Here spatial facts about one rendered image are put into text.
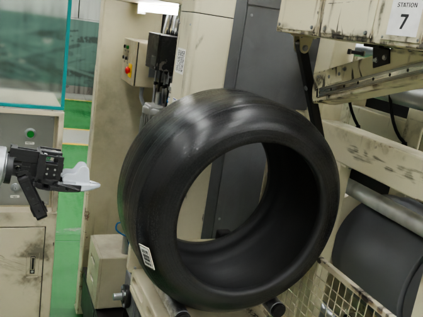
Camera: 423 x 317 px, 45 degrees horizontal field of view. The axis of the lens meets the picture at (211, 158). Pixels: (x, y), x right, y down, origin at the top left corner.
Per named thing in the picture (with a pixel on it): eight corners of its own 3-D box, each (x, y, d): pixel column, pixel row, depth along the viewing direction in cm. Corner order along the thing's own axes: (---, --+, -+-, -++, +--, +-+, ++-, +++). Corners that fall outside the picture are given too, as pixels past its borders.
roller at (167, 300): (157, 253, 159) (151, 265, 160) (143, 250, 157) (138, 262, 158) (194, 314, 128) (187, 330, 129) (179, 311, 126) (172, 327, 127)
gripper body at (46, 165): (67, 158, 112) (9, 150, 107) (60, 194, 114) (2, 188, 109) (63, 149, 119) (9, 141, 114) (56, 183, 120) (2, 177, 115)
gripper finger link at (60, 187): (82, 187, 114) (42, 182, 111) (81, 194, 115) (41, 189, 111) (79, 181, 119) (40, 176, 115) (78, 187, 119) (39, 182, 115)
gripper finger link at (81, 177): (106, 170, 117) (65, 165, 113) (101, 194, 118) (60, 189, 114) (104, 166, 120) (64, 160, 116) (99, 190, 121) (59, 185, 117)
